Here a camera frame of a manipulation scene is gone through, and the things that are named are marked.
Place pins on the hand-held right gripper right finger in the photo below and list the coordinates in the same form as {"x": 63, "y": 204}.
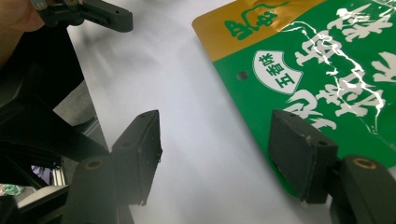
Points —
{"x": 300, "y": 152}

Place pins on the aluminium frame bar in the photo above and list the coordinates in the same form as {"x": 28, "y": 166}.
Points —
{"x": 57, "y": 178}

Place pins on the green and gold snack packet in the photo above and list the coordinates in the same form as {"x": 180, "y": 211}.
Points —
{"x": 311, "y": 56}

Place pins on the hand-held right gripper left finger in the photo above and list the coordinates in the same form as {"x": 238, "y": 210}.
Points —
{"x": 138, "y": 155}

